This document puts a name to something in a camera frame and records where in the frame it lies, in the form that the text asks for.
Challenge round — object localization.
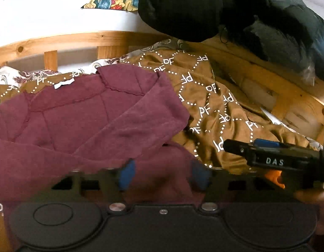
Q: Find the maroon sweater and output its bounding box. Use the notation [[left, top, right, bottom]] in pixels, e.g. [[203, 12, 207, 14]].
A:
[[0, 64, 203, 203]]

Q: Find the orange pink colourful cloth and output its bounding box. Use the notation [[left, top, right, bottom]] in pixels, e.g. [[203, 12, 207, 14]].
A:
[[265, 170, 285, 189]]

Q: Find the brown PF patterned blanket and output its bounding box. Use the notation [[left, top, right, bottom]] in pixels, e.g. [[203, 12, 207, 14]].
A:
[[0, 47, 318, 252]]

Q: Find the black puffy jacket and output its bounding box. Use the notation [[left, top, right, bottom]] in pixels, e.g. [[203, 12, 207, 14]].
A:
[[138, 0, 324, 81]]

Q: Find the wooden bed frame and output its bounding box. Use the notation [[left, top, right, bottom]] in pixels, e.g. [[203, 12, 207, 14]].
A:
[[0, 31, 324, 143]]

